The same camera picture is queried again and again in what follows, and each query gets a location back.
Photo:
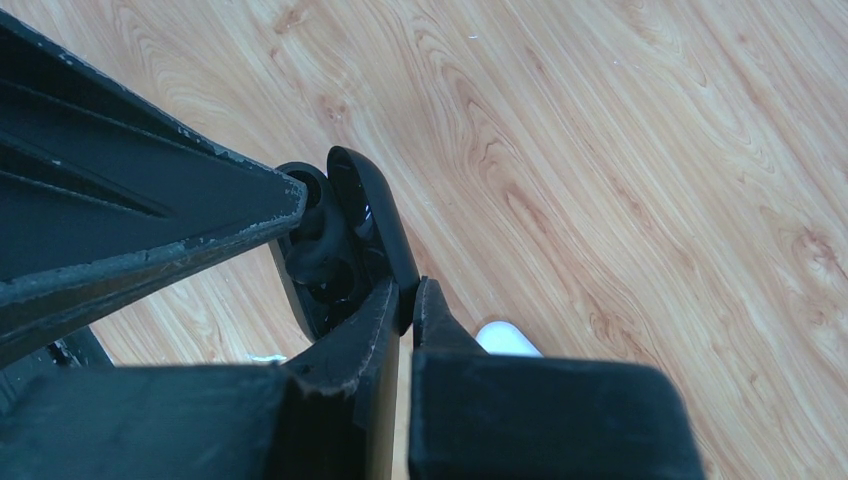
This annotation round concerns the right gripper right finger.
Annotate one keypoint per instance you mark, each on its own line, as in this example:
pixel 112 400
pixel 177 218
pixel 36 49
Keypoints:
pixel 476 415

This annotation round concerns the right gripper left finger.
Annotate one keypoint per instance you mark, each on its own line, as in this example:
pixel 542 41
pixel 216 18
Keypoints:
pixel 328 413

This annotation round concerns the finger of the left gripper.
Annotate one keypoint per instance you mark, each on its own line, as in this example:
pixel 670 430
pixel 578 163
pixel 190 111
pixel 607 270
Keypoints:
pixel 93 174
pixel 40 308

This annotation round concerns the white earbud charging case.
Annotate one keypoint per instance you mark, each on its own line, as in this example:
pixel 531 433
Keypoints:
pixel 504 338

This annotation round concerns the black earbud charging case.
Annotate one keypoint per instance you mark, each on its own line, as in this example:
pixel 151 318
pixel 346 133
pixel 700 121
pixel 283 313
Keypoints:
pixel 375 247

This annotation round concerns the black earbud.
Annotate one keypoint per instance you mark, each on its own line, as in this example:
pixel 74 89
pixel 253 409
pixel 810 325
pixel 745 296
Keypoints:
pixel 314 256

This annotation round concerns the white scrap on table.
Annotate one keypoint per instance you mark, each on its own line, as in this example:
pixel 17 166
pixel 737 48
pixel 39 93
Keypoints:
pixel 274 358

